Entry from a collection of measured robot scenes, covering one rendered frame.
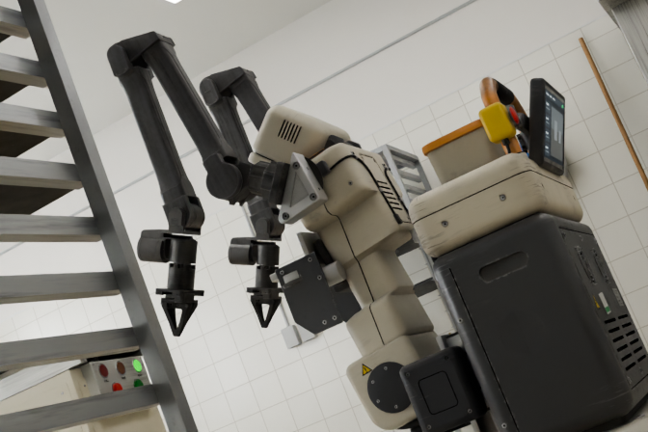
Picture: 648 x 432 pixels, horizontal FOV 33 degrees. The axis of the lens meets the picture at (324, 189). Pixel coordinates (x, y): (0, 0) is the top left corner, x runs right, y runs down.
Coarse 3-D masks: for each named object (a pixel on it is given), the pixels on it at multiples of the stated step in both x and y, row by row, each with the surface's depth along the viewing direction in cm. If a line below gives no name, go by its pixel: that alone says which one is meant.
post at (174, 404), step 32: (32, 0) 175; (32, 32) 175; (64, 64) 174; (64, 96) 171; (64, 128) 171; (96, 160) 170; (96, 192) 168; (96, 224) 168; (128, 256) 166; (128, 288) 165; (160, 352) 162; (160, 384) 162; (192, 416) 162
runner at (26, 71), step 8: (0, 56) 166; (8, 56) 167; (16, 56) 169; (0, 64) 165; (8, 64) 166; (16, 64) 168; (24, 64) 170; (32, 64) 172; (0, 72) 166; (8, 72) 167; (16, 72) 168; (24, 72) 169; (32, 72) 171; (40, 72) 173; (8, 80) 169; (16, 80) 170; (24, 80) 171; (32, 80) 172; (40, 80) 174
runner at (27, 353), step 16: (64, 336) 150; (80, 336) 153; (96, 336) 156; (112, 336) 159; (128, 336) 163; (0, 352) 138; (16, 352) 140; (32, 352) 143; (48, 352) 146; (64, 352) 148; (80, 352) 151; (96, 352) 155; (112, 352) 160; (0, 368) 138; (16, 368) 143
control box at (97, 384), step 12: (108, 360) 278; (120, 360) 283; (132, 360) 288; (84, 372) 271; (96, 372) 271; (108, 372) 276; (120, 372) 280; (132, 372) 285; (144, 372) 290; (96, 384) 270; (108, 384) 273; (132, 384) 283; (144, 384) 288
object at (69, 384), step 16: (80, 368) 272; (48, 384) 269; (64, 384) 267; (80, 384) 268; (0, 400) 274; (16, 400) 272; (32, 400) 270; (48, 400) 268; (64, 400) 267; (128, 416) 281; (144, 416) 287; (160, 416) 294
